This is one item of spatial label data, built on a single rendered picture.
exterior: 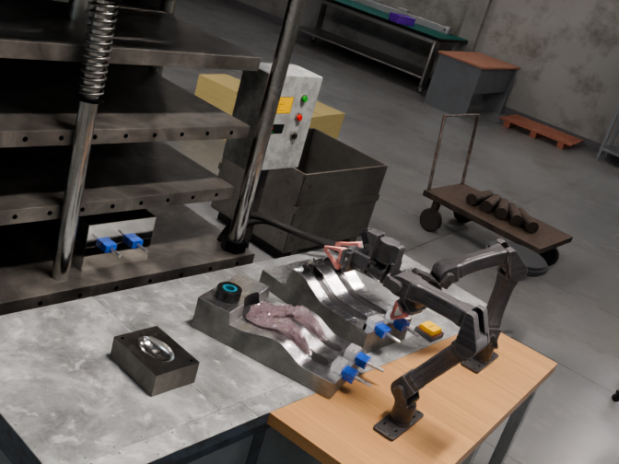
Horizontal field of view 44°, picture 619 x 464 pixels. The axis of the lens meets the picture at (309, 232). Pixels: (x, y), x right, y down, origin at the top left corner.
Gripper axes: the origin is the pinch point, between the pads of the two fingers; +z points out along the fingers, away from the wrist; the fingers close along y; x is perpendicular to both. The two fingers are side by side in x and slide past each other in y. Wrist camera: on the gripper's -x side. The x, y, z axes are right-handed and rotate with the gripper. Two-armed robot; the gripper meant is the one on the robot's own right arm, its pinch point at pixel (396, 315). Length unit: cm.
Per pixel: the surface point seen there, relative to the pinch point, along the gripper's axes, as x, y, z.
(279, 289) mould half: -29.0, 17.4, 26.0
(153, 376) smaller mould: -9, 93, 11
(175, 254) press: -62, 32, 51
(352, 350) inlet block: 5.9, 29.8, -0.2
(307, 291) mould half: -21.9, 17.5, 14.9
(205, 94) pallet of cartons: -308, -261, 249
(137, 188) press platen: -81, 49, 32
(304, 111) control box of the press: -94, -26, 7
